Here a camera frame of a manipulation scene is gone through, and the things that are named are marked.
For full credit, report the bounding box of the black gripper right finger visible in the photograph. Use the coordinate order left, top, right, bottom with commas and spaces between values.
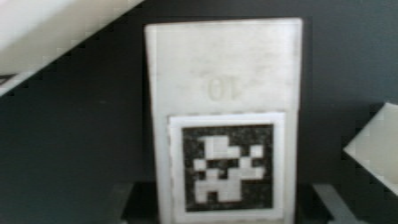
313, 184, 366, 224

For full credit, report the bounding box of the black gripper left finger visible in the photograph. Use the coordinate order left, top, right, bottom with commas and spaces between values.
101, 182, 135, 224

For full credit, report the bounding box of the white square table top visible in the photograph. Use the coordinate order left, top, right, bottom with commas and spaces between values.
345, 103, 398, 196

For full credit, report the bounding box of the white table leg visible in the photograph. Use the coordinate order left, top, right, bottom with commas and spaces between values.
146, 18, 304, 224

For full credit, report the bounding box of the white L-shaped fence wall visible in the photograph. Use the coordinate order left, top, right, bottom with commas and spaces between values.
0, 0, 144, 96

